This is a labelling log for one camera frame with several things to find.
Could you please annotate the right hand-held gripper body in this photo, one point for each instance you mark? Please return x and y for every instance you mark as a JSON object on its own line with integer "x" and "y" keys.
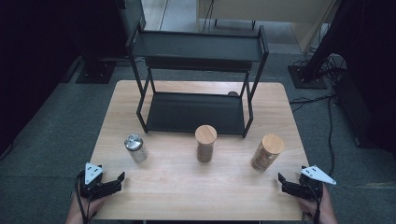
{"x": 311, "y": 183}

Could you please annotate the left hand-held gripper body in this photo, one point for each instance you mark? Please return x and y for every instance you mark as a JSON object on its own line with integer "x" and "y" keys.
{"x": 91, "y": 174}

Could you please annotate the white jar silver lid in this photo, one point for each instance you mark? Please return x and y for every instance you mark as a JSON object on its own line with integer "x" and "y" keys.
{"x": 138, "y": 153}

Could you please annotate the glass jar dark brown contents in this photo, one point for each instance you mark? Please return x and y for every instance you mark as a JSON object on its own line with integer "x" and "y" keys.
{"x": 205, "y": 151}

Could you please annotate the black two-tier metal rack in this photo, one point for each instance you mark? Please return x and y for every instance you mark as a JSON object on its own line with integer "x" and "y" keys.
{"x": 193, "y": 112}

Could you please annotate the person's right hand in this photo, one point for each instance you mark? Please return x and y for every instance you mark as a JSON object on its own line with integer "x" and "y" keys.
{"x": 311, "y": 207}

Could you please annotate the person's left hand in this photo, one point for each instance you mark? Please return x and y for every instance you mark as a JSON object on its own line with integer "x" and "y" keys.
{"x": 90, "y": 207}

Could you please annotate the black floor box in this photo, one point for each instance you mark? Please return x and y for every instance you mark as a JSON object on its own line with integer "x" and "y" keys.
{"x": 351, "y": 109}

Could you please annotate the small dark round object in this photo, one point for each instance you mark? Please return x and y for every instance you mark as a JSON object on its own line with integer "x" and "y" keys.
{"x": 233, "y": 93}

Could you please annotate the black stand square base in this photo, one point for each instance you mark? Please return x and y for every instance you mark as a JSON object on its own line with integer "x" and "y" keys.
{"x": 96, "y": 73}

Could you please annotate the black upright panel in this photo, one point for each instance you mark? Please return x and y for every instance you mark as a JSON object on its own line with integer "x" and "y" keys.
{"x": 130, "y": 15}

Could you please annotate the beige cabinet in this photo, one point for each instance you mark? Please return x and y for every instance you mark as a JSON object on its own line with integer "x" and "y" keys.
{"x": 271, "y": 9}

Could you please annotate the black stand slanted post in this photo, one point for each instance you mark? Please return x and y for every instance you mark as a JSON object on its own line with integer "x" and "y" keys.
{"x": 311, "y": 74}

